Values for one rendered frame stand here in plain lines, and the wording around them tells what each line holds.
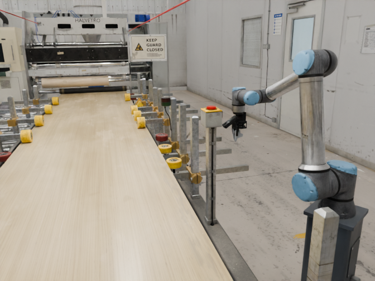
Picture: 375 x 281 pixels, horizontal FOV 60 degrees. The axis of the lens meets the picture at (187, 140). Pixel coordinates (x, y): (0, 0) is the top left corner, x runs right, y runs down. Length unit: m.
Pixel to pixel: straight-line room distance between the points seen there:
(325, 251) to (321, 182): 0.97
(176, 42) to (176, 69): 0.88
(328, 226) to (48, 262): 0.73
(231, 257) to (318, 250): 0.61
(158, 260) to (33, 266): 0.34
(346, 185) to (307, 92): 0.51
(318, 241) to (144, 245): 0.51
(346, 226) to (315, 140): 0.46
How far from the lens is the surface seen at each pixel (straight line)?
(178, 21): 11.03
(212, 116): 1.31
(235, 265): 1.28
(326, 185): 1.73
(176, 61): 10.98
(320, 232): 0.73
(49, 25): 4.62
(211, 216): 1.49
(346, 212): 1.90
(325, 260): 0.77
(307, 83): 1.66
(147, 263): 0.96
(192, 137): 1.60
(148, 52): 4.31
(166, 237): 1.05
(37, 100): 3.59
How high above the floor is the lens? 1.47
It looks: 16 degrees down
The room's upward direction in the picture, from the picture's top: 1 degrees counter-clockwise
